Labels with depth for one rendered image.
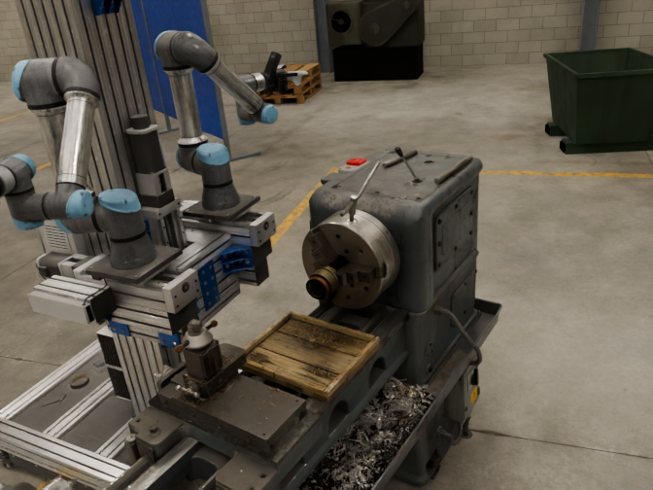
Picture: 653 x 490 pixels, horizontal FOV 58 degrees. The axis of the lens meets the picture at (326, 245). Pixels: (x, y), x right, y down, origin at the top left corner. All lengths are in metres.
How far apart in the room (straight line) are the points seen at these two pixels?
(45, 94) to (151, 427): 0.97
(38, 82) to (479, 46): 10.48
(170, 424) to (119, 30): 1.27
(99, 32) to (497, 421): 2.30
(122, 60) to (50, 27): 0.23
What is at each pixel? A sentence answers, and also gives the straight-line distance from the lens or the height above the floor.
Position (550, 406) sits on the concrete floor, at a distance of 3.07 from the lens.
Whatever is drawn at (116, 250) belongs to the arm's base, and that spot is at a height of 1.22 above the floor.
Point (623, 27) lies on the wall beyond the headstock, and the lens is 11.88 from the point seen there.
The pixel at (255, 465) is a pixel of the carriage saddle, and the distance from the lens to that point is 1.53.
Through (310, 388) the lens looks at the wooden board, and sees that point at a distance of 1.72.
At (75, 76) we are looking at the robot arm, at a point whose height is 1.76.
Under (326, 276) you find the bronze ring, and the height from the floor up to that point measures 1.11.
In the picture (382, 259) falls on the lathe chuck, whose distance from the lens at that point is 1.85.
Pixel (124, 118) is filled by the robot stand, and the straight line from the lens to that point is 2.14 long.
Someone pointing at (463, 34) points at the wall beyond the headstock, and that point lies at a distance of 11.86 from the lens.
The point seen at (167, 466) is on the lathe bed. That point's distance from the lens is 1.65.
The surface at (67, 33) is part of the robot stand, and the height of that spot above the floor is 1.85.
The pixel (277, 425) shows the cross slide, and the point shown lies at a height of 0.97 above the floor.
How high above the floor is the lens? 1.98
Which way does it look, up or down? 26 degrees down
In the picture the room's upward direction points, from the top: 5 degrees counter-clockwise
